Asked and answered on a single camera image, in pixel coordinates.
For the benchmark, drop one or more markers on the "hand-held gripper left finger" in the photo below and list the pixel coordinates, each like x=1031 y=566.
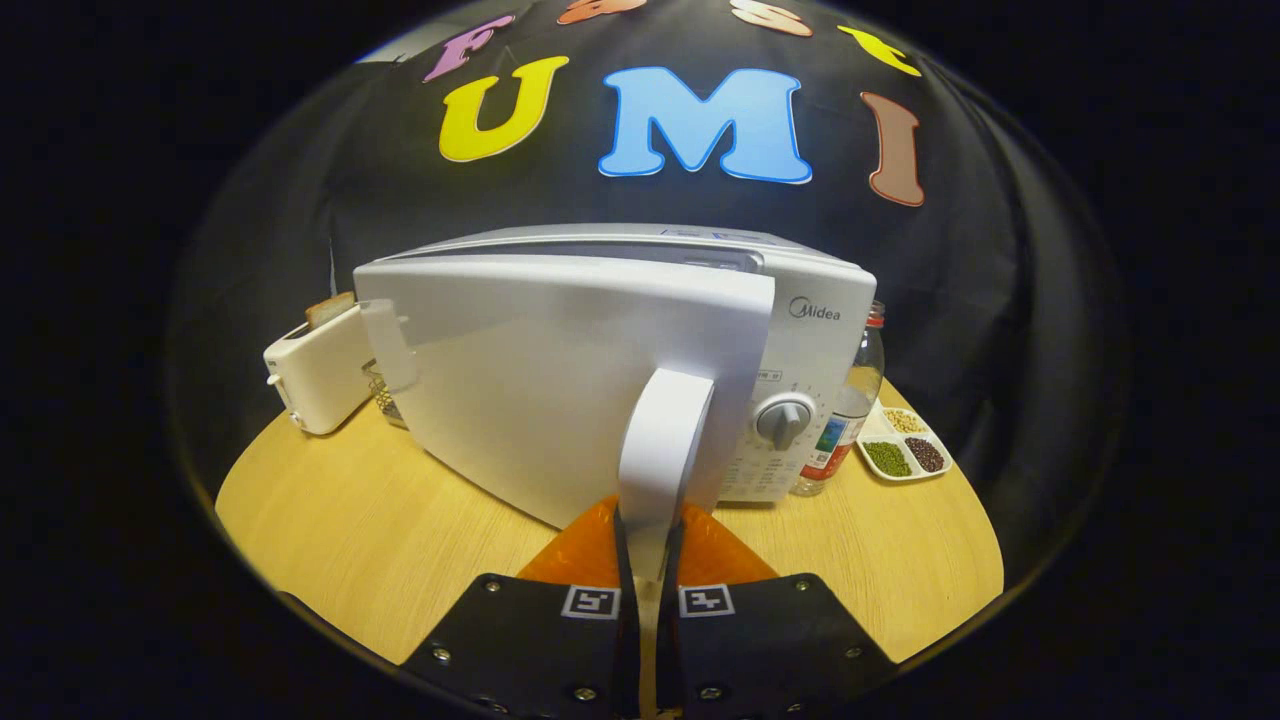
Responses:
x=540 y=650

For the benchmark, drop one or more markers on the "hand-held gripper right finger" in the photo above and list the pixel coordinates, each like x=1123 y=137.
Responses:
x=770 y=650

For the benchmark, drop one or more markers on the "white microwave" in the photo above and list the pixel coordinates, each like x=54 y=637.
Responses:
x=550 y=380

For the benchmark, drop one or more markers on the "white divided bean dish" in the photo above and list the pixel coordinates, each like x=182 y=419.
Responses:
x=905 y=450

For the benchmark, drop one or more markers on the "clear plastic water bottle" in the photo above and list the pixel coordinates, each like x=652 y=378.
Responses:
x=850 y=400

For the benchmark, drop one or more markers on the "white toaster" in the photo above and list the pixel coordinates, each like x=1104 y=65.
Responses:
x=320 y=375

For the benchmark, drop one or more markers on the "toast slice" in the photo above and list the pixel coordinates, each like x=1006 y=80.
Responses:
x=330 y=310

